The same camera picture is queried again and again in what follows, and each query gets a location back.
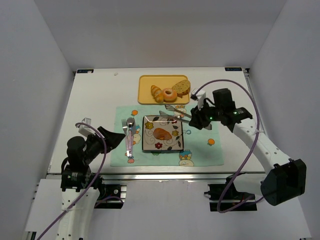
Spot small brown bread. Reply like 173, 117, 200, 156
153, 127, 172, 141

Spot metal tongs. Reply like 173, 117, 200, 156
159, 104, 192, 124

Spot seeded bread slice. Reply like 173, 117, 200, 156
171, 79, 191, 98

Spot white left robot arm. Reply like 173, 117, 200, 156
56, 126, 125, 240

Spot fork with pink handle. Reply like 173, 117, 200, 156
121, 119, 130, 157

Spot knife with pink handle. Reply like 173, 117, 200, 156
129, 121, 136, 158

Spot left blue table label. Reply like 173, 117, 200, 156
76, 69, 94, 74

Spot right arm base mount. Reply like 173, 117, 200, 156
204, 176, 258, 212

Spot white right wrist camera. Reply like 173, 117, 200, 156
190, 88, 206, 110

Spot green cartoon placemat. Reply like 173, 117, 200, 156
110, 105, 224, 167

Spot striped croissant roll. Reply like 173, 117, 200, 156
150, 85, 164, 104

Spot aluminium table rail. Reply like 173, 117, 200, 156
47, 170, 268, 182

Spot spoon with pink handle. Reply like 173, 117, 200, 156
126, 117, 135, 158

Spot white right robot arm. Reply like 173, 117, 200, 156
189, 88, 307, 206

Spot right blue table label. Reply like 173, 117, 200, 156
224, 67, 243, 72

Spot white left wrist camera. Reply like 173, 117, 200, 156
75, 117, 95, 138

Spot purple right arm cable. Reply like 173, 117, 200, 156
191, 79, 266, 214

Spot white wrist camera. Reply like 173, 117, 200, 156
190, 88, 206, 110
75, 117, 95, 138

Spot orange glazed donut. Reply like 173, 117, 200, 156
162, 88, 178, 103

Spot blue table label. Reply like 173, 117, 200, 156
224, 67, 243, 72
76, 69, 94, 74

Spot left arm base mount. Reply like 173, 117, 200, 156
91, 176, 127, 210

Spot yellow plastic tray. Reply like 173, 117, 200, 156
137, 75, 188, 105

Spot square floral plate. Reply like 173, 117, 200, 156
142, 115, 184, 152

